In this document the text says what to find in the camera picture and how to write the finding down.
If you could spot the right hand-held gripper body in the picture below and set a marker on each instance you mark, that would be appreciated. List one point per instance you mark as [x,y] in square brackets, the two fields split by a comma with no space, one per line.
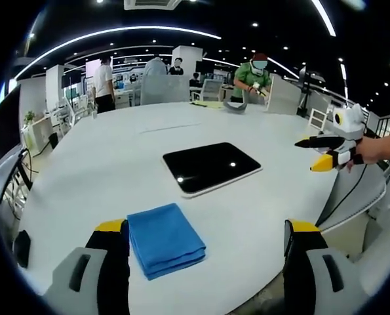
[347,129]

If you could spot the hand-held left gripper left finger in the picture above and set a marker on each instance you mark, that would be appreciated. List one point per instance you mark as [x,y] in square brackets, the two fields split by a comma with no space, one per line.
[93,272]

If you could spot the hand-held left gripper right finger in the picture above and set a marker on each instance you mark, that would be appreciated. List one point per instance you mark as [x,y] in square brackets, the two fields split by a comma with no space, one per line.
[316,272]

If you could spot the blue cleaning cloth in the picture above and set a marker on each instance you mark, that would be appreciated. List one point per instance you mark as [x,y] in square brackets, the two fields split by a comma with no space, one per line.
[165,239]

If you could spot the person's right hand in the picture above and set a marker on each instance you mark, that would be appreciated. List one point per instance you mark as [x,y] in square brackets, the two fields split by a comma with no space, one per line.
[373,151]

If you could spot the white framed board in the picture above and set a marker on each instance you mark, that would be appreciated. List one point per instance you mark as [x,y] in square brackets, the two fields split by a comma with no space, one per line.
[318,118]

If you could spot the black monitor stand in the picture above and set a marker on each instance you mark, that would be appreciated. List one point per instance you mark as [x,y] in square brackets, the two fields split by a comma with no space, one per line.
[307,88]

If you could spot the small black object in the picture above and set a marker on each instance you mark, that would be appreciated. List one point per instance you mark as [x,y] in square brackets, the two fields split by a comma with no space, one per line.
[23,247]

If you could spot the grey mesh office chair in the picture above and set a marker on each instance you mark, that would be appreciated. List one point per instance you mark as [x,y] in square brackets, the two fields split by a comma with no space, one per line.
[163,86]

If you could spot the potted green plant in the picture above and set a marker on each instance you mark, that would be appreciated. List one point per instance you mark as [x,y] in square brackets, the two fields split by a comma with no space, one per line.
[29,116]

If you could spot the black computer monitor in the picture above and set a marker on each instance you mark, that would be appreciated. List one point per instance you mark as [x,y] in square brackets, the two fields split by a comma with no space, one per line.
[5,128]

